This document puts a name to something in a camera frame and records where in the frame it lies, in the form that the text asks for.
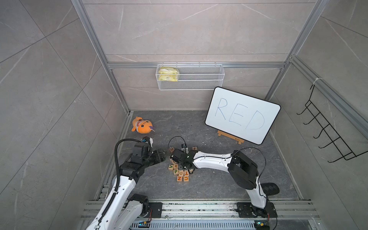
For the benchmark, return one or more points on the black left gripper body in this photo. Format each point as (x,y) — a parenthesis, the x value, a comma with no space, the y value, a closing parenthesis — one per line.
(154,158)

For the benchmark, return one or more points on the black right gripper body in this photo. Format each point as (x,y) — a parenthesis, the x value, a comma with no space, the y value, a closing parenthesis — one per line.
(182,166)

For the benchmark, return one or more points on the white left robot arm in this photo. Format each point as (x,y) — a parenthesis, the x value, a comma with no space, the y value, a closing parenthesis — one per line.
(118,211)

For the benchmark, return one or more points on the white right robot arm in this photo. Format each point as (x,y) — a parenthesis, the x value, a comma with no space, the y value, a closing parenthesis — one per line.
(242,169)

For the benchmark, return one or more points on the orange plush toy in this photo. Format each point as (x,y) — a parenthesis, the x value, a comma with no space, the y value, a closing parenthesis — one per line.
(142,126)

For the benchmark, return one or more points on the wooden easel stand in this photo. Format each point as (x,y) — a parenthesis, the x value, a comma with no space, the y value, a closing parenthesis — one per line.
(239,140)

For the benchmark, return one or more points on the whiteboard with RED written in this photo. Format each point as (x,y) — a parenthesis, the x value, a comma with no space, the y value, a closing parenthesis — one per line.
(243,116)

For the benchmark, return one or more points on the yellow packet in basket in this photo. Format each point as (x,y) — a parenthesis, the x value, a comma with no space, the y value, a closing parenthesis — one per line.
(168,74)

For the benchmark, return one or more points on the black oval pad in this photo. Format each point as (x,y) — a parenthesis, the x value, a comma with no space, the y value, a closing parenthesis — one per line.
(270,189)

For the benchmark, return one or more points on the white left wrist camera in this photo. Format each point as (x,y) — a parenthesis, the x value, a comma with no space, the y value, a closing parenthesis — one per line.
(147,140)

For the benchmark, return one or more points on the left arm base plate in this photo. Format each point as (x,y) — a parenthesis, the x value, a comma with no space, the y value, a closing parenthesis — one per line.
(152,210)

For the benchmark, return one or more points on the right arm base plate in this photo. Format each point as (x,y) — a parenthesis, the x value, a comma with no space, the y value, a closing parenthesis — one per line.
(247,210)

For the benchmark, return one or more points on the white wire mesh basket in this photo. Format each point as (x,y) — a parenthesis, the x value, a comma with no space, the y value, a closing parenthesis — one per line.
(193,77)

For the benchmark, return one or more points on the black wire hook rack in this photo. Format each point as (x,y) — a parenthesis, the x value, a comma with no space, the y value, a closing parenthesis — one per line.
(327,129)

